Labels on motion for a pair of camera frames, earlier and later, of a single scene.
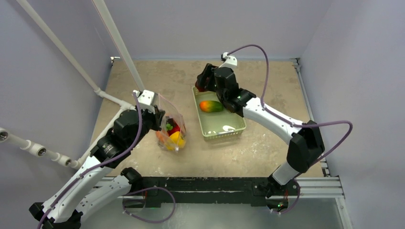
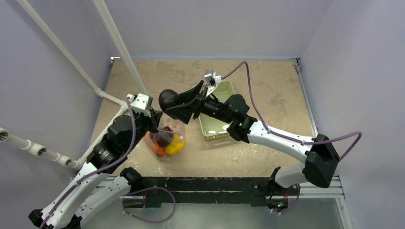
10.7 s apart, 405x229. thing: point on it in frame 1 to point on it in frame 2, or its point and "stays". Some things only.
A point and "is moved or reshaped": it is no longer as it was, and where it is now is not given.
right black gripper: [205, 78] to [198, 106]
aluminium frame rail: [327, 186] stays
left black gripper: [156, 117] stays
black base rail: [213, 190] stays
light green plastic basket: [221, 125] stays
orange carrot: [161, 135] to [160, 150]
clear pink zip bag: [173, 135] is moved or reshaped
